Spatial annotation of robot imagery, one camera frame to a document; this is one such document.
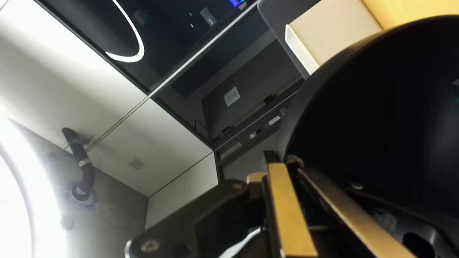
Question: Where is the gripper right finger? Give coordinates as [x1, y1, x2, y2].
[299, 168, 459, 258]

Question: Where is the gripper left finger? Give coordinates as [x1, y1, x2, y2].
[125, 162, 320, 258]

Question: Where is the black bowl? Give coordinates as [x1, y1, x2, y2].
[279, 13, 459, 241]

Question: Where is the white paper door sign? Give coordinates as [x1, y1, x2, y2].
[223, 84, 243, 109]

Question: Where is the black curved ceiling fixture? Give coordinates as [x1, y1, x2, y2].
[61, 126, 98, 205]

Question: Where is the bright round ceiling lamp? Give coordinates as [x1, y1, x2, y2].
[0, 113, 69, 258]

